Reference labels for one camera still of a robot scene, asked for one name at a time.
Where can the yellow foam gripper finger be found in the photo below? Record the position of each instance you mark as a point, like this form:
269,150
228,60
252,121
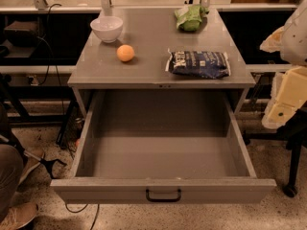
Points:
288,95
273,42

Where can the orange fruit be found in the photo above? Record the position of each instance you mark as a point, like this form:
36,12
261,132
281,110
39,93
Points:
125,53

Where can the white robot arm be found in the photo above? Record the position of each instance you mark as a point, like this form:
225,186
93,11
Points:
294,38

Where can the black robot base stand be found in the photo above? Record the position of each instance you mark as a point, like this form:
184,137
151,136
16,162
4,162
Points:
295,135

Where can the grey open drawer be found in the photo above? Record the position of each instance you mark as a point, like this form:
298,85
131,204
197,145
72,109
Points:
161,140

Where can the blue snack bag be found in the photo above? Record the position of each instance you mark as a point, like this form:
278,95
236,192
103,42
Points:
201,64

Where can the green chip bag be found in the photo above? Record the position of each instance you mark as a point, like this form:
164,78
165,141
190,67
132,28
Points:
189,17

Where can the grey metal cabinet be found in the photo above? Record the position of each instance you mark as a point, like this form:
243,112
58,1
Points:
152,33

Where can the white bowl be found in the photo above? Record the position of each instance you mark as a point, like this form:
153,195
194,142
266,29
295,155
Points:
107,28

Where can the dark box on shelf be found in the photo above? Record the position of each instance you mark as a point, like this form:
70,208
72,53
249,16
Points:
22,33

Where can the black grabber tool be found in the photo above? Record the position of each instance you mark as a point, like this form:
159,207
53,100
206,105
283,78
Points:
48,164

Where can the tan shoe far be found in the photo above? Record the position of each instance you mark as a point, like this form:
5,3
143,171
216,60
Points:
31,163

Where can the tan shoe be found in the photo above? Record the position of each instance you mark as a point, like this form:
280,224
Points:
31,163
19,216

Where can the person's trouser leg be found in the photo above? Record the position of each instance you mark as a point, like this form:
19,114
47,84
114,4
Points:
11,165

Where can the tan shoe near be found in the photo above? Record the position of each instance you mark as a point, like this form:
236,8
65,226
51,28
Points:
19,216

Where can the black drawer handle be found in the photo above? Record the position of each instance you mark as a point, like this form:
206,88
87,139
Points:
163,197

